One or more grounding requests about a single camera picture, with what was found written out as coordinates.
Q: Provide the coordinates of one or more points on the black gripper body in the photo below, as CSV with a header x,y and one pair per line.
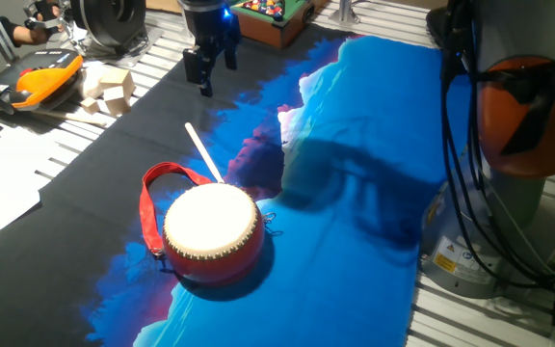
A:
x,y
205,21

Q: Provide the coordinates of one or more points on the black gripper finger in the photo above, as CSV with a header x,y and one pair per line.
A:
x,y
231,50
195,65

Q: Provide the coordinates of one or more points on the pale wooden drumstick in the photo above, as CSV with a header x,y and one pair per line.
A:
x,y
203,152

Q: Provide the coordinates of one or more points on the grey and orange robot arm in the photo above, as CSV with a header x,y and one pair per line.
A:
x,y
513,207

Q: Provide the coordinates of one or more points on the red drum with white head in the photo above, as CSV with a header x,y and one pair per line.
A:
x,y
210,226

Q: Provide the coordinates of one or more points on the bare person hand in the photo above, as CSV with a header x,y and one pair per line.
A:
x,y
36,34

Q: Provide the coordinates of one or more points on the miniature pool table toy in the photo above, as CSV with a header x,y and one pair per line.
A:
x,y
270,24

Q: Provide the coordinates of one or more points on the large pale wooden block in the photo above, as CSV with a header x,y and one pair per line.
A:
x,y
116,79

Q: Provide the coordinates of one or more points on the medium pale wooden block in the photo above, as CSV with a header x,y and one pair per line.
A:
x,y
116,101

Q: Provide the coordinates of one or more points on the black round fan housing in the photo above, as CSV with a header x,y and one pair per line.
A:
x,y
109,21

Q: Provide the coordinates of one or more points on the white rounded object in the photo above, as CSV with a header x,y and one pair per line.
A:
x,y
90,79

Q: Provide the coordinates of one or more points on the small pale wooden block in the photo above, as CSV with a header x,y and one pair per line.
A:
x,y
90,105

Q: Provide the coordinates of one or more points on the silver metal rod device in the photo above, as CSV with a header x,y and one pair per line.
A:
x,y
65,29

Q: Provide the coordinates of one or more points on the thin wooden stick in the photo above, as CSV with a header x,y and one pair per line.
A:
x,y
70,117

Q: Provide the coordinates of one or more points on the orange and black teach pendant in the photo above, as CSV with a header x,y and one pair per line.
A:
x,y
36,79

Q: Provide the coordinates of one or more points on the blue and black printed cloth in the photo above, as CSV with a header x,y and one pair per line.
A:
x,y
335,270

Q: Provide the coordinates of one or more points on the silver metal post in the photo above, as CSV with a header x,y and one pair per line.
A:
x,y
345,12

